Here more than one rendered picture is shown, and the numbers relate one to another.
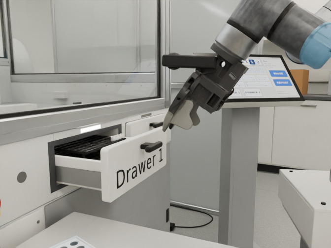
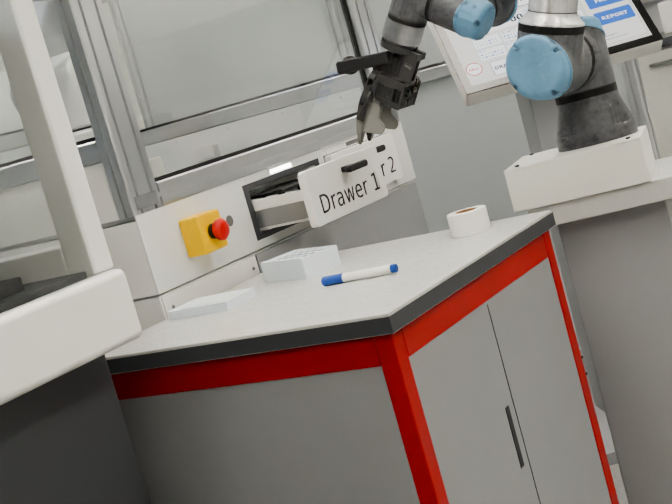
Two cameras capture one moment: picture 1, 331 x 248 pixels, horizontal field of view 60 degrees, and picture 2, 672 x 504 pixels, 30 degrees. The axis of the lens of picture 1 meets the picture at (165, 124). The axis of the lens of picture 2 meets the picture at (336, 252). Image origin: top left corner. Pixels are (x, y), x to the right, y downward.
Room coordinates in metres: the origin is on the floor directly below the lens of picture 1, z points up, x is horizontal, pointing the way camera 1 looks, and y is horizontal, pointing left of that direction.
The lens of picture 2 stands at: (-1.78, -0.33, 1.07)
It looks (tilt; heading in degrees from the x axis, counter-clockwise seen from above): 7 degrees down; 10
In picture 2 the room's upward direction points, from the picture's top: 16 degrees counter-clockwise
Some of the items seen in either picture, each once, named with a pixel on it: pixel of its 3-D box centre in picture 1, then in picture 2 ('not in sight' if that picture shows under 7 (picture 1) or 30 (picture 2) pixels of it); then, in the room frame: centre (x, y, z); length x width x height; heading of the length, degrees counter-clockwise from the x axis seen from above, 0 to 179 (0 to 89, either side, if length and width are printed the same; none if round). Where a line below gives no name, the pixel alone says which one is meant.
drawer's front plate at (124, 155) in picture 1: (139, 158); (344, 185); (0.67, 0.06, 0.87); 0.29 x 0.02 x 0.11; 157
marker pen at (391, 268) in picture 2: not in sight; (359, 274); (0.16, 0.00, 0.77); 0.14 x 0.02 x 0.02; 69
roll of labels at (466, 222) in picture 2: not in sight; (468, 221); (0.36, -0.18, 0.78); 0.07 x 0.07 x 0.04
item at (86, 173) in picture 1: (70, 153); (263, 208); (0.75, 0.25, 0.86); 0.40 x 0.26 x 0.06; 67
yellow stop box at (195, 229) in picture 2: not in sight; (204, 232); (0.41, 0.30, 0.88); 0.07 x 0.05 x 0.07; 157
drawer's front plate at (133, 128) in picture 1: (148, 133); (365, 167); (1.01, 0.06, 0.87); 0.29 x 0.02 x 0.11; 157
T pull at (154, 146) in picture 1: (149, 146); (351, 167); (0.66, 0.04, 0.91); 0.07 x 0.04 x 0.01; 157
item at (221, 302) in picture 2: not in sight; (212, 303); (0.25, 0.27, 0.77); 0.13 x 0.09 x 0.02; 67
